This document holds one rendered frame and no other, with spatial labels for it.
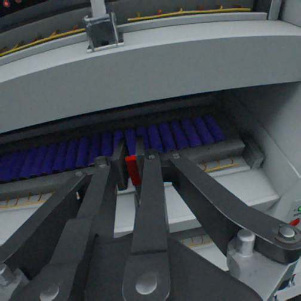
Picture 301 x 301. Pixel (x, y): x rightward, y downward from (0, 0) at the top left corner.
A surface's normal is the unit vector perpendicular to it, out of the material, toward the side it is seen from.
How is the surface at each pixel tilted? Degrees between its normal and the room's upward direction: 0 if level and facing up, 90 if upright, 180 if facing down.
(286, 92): 90
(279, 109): 90
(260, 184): 19
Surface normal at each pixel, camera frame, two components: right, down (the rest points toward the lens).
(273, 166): -0.98, 0.18
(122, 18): 0.15, 0.74
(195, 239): -0.11, -0.64
